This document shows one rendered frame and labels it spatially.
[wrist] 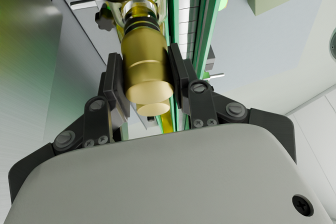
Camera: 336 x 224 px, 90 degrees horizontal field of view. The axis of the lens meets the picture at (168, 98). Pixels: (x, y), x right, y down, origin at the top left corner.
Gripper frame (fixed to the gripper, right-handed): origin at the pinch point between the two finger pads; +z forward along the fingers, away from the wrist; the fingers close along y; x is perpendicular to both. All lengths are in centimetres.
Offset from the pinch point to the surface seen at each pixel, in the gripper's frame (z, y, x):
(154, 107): 1.5, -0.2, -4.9
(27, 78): 5.7, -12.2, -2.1
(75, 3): 21.5, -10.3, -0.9
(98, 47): 33.6, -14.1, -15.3
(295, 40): 53, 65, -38
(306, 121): 185, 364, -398
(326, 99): 187, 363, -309
